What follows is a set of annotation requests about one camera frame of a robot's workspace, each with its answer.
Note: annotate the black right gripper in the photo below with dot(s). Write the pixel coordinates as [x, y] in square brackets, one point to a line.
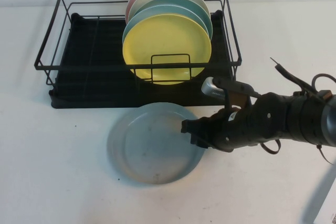
[231, 129]

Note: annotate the pale blue plate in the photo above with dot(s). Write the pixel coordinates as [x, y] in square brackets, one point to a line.
[152, 145]

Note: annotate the yellow plate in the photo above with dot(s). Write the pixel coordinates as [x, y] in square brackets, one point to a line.
[162, 37]

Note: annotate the light blue plate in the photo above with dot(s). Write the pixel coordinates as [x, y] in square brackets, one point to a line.
[157, 9]

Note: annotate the teal green plate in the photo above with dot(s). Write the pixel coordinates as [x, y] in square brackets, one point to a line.
[178, 1]

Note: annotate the black plastic drain tray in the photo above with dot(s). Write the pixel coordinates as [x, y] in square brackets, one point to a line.
[92, 98]

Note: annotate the blurry grey pole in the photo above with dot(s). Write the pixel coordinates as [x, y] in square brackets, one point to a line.
[321, 195]

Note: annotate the silver and grey wrist camera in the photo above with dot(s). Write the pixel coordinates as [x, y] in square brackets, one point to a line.
[211, 89]

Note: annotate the dark camera mount bracket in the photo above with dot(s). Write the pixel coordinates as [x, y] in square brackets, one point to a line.
[240, 91]

